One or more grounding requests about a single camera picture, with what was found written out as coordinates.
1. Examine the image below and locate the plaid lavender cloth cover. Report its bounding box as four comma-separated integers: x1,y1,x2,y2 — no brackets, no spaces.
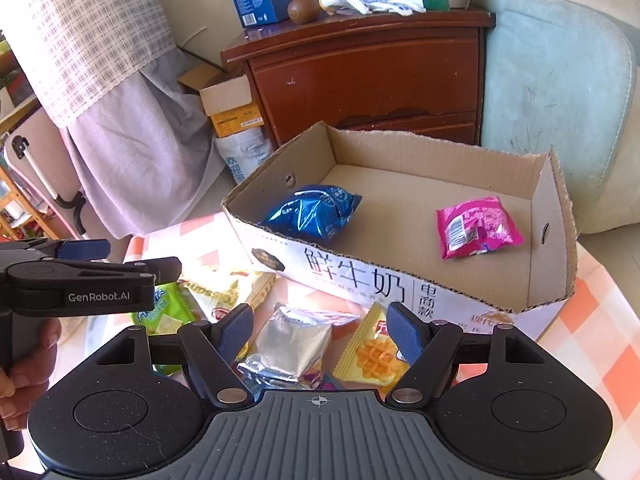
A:
0,0,236,240

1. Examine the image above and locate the person's left hand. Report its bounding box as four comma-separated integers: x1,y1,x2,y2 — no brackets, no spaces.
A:
0,317,63,432

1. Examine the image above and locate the wooden shelf rack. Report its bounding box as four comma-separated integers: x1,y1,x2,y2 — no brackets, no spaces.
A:
0,160,56,241

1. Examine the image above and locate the cream chip snack packet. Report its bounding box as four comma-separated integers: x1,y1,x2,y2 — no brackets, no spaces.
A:
182,270,277,328

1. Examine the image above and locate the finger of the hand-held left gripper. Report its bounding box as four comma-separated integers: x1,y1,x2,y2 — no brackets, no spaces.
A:
75,256,182,287
56,239,112,260

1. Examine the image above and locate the shiny blue snack packet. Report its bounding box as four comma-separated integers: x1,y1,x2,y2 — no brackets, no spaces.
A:
257,185,363,248

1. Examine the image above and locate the pink snack packet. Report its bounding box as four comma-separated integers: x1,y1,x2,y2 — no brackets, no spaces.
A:
436,196,525,261

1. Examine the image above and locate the green snack packet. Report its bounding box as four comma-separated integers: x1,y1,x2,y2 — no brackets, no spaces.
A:
131,282,202,377

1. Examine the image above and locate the orange white checked tablecloth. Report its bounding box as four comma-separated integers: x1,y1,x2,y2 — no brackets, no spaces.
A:
85,210,640,480

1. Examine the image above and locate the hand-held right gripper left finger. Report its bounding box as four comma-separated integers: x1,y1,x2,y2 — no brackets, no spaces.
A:
94,303,256,408

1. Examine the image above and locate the printed cardboard box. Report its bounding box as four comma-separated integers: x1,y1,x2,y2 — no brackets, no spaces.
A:
221,121,580,342

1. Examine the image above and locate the yellow waffle snack packet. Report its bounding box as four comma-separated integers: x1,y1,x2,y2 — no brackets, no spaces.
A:
332,301,426,396

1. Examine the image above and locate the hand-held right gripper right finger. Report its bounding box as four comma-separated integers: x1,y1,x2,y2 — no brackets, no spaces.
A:
386,301,547,407

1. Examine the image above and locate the brown wooden nightstand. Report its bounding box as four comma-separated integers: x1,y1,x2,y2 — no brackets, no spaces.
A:
221,7,497,148

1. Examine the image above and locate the pale blue sofa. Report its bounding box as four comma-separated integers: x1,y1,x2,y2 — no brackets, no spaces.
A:
480,0,638,235

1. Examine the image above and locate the small open cardboard box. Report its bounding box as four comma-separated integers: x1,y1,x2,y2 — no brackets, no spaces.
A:
178,64,253,117

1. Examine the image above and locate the white pole with black hooks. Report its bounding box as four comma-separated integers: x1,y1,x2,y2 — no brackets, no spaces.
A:
11,135,87,237

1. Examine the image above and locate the white printed bag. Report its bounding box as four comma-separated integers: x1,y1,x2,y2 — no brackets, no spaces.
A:
215,127,276,186

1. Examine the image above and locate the silver foil snack packet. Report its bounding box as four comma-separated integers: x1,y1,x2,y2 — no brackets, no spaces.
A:
237,302,361,392

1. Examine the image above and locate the yellow box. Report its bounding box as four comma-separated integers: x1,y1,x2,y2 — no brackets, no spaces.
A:
209,102,266,138

